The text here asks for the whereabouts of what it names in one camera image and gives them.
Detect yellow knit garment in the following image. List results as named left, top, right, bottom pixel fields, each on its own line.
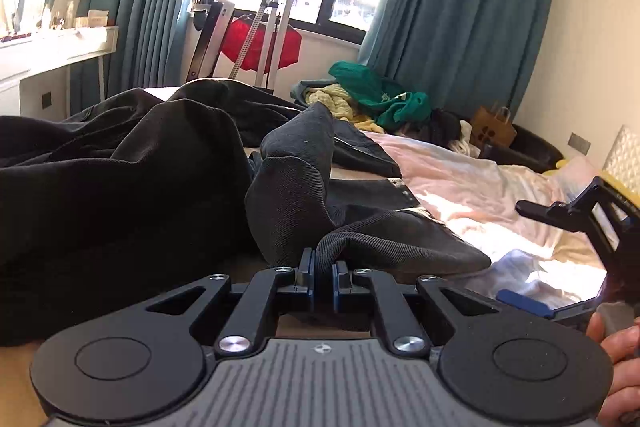
left=304, top=84, right=382, bottom=134

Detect pile of dark clothes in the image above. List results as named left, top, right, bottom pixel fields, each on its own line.
left=406, top=106, right=482, bottom=156

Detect small bottles on desk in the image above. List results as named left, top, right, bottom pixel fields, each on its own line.
left=36, top=0, right=112, bottom=32

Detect grey wall plate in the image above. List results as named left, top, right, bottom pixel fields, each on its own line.
left=568, top=132, right=593, bottom=154

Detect red steamer base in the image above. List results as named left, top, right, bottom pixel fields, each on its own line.
left=220, top=16, right=304, bottom=72

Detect garment steamer stand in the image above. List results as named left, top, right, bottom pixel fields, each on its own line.
left=227, top=0, right=317, bottom=96

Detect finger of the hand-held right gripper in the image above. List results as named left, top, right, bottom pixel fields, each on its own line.
left=515, top=176, right=640, bottom=269
left=496, top=288, right=606, bottom=327

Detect black leather armchair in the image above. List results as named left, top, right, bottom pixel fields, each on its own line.
left=479, top=123, right=566, bottom=174

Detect person's right hand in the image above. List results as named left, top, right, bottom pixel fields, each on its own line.
left=585, top=312, right=640, bottom=427

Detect black garment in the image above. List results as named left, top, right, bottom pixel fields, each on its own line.
left=0, top=78, right=306, bottom=349

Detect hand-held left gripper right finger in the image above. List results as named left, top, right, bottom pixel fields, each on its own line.
left=332, top=260, right=502, bottom=356

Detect brown paper bag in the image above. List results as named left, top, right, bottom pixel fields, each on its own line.
left=470, top=105, right=518, bottom=148

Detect green garment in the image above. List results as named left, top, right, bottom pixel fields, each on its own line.
left=328, top=60, right=432, bottom=130

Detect yellow pillow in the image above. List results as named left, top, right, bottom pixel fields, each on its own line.
left=541, top=158, right=640, bottom=208

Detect dark leaning panel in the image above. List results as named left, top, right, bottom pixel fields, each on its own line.
left=186, top=0, right=237, bottom=84

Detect white desk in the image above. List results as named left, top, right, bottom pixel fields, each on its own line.
left=0, top=25, right=121, bottom=118

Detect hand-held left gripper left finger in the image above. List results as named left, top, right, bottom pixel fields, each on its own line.
left=144, top=248, right=317, bottom=356

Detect white quilted headboard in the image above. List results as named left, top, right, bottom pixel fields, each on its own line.
left=602, top=124, right=640, bottom=188

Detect bed with pink sheet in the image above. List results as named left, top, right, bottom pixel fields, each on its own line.
left=0, top=127, right=640, bottom=427

